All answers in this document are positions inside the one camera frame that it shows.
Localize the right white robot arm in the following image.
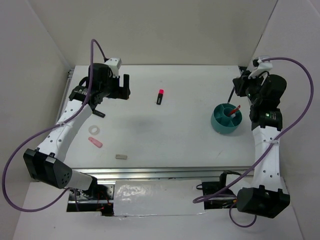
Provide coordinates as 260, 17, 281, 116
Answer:
232, 74, 290, 219

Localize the teal round divided organizer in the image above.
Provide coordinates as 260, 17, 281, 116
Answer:
210, 103, 243, 135

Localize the pink eraser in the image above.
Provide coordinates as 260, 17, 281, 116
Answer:
88, 136, 103, 148

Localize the pink black highlighter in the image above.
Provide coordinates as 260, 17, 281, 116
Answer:
156, 89, 164, 105

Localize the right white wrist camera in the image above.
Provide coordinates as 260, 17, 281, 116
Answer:
247, 55, 273, 79

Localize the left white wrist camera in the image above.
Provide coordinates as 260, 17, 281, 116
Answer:
104, 57, 122, 78

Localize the red gel pen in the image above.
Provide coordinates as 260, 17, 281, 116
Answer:
228, 105, 241, 117

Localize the yellow black highlighter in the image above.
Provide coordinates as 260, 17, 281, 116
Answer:
92, 110, 106, 118

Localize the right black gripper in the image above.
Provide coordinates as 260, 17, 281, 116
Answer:
233, 69, 266, 105

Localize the grey rectangular eraser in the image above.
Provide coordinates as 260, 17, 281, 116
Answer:
115, 154, 128, 160

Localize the clear blue pen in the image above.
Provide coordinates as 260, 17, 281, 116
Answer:
226, 87, 235, 104

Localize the aluminium front rail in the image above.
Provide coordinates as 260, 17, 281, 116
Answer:
75, 167, 247, 182

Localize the white tape roll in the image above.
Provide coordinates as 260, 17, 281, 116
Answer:
88, 125, 100, 136

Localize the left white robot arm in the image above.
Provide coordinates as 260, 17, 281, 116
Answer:
23, 58, 131, 200

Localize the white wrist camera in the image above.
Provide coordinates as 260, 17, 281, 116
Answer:
104, 57, 122, 78
247, 55, 273, 79

